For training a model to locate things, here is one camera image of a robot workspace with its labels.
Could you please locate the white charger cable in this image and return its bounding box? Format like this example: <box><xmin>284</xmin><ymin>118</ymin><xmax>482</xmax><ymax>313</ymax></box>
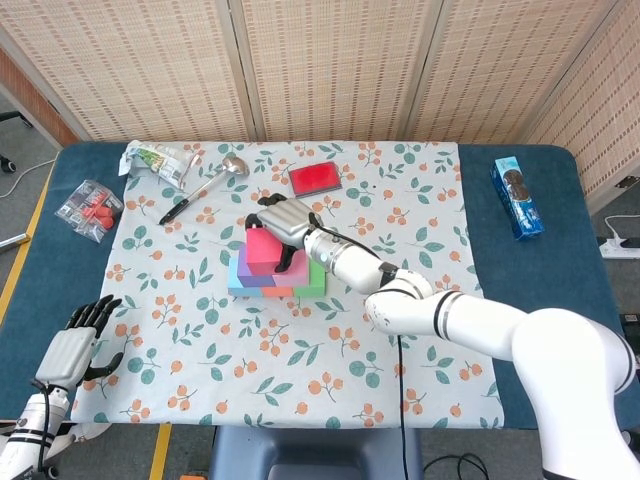
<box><xmin>603</xmin><ymin>213</ymin><xmax>640</xmax><ymax>241</ymax></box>

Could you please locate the red foam cube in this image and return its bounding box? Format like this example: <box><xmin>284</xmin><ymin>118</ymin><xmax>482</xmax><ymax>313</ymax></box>
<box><xmin>245</xmin><ymin>228</ymin><xmax>285</xmax><ymax>276</ymax></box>

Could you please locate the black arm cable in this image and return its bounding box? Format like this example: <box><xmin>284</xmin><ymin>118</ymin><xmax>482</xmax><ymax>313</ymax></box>
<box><xmin>309</xmin><ymin>212</ymin><xmax>409</xmax><ymax>480</ymax></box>
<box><xmin>30</xmin><ymin>379</ymin><xmax>54</xmax><ymax>480</ymax></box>

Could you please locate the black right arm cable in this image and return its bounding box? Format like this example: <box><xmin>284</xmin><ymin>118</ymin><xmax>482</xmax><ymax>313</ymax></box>
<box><xmin>309</xmin><ymin>212</ymin><xmax>409</xmax><ymax>480</ymax></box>

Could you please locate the light blue foam cube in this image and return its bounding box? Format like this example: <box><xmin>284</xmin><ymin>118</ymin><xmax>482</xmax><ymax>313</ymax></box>
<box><xmin>227</xmin><ymin>257</ymin><xmax>265</xmax><ymax>298</ymax></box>

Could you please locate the floral tablecloth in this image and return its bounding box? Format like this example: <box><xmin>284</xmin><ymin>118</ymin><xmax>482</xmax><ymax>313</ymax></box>
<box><xmin>69</xmin><ymin>140</ymin><xmax>505</xmax><ymax>431</ymax></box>

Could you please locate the blue cookie box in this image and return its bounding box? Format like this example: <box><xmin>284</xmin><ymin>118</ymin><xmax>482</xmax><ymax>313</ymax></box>
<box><xmin>488</xmin><ymin>155</ymin><xmax>545</xmax><ymax>243</ymax></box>

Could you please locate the white power strip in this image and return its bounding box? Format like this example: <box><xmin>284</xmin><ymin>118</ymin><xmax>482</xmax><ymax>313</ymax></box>
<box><xmin>598</xmin><ymin>238</ymin><xmax>640</xmax><ymax>260</ymax></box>

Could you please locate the black floor cable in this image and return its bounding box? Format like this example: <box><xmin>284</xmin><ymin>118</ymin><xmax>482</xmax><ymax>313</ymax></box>
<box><xmin>423</xmin><ymin>452</ymin><xmax>489</xmax><ymax>480</ymax></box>

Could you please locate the light pink foam cube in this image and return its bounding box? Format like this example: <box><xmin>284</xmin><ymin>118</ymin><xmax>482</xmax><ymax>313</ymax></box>
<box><xmin>272</xmin><ymin>249</ymin><xmax>312</xmax><ymax>289</ymax></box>

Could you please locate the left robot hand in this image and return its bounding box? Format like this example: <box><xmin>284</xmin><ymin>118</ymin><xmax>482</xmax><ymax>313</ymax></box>
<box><xmin>34</xmin><ymin>294</ymin><xmax>125</xmax><ymax>392</ymax></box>

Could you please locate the white floor cable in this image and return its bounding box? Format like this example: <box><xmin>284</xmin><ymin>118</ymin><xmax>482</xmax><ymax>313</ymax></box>
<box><xmin>0</xmin><ymin>158</ymin><xmax>57</xmax><ymax>200</ymax></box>

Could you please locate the bamboo folding screen panel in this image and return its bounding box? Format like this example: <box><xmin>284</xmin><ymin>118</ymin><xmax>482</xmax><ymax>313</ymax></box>
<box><xmin>0</xmin><ymin>0</ymin><xmax>251</xmax><ymax>144</ymax></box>
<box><xmin>229</xmin><ymin>0</ymin><xmax>444</xmax><ymax>144</ymax></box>
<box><xmin>522</xmin><ymin>0</ymin><xmax>640</xmax><ymax>201</ymax></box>
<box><xmin>407</xmin><ymin>0</ymin><xmax>626</xmax><ymax>146</ymax></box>

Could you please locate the purple foam cube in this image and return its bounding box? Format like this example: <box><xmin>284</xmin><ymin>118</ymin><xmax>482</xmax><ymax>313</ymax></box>
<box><xmin>236</xmin><ymin>244</ymin><xmax>276</xmax><ymax>289</ymax></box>

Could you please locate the green foam cube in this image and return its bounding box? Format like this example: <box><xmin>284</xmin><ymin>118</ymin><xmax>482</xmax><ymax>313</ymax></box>
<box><xmin>292</xmin><ymin>259</ymin><xmax>329</xmax><ymax>299</ymax></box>

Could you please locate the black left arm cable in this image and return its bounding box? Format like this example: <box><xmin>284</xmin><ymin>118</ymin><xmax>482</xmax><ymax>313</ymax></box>
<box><xmin>30</xmin><ymin>379</ymin><xmax>54</xmax><ymax>480</ymax></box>

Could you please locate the red ink stamp pad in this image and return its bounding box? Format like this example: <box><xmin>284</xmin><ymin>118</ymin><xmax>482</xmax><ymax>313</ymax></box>
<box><xmin>287</xmin><ymin>162</ymin><xmax>344</xmax><ymax>201</ymax></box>

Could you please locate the black office chair base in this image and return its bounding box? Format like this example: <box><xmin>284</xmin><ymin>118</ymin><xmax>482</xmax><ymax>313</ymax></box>
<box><xmin>0</xmin><ymin>110</ymin><xmax>34</xmax><ymax>175</ymax></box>

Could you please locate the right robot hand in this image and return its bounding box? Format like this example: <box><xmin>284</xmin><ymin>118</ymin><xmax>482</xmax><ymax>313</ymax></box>
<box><xmin>243</xmin><ymin>193</ymin><xmax>324</xmax><ymax>274</ymax></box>

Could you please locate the crumpled snack bag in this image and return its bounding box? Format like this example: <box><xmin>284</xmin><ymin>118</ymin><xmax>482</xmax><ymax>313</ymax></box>
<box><xmin>117</xmin><ymin>141</ymin><xmax>204</xmax><ymax>191</ymax></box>

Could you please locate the metal ladle black handle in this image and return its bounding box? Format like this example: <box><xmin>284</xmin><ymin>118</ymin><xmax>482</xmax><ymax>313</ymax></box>
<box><xmin>158</xmin><ymin>153</ymin><xmax>251</xmax><ymax>226</ymax></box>

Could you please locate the plastic bag with red caps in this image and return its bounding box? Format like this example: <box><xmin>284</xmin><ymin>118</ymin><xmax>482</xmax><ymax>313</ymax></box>
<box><xmin>53</xmin><ymin>178</ymin><xmax>125</xmax><ymax>245</ymax></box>

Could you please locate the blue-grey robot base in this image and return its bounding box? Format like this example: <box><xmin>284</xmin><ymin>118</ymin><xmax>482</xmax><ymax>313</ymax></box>
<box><xmin>208</xmin><ymin>427</ymin><xmax>424</xmax><ymax>480</ymax></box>

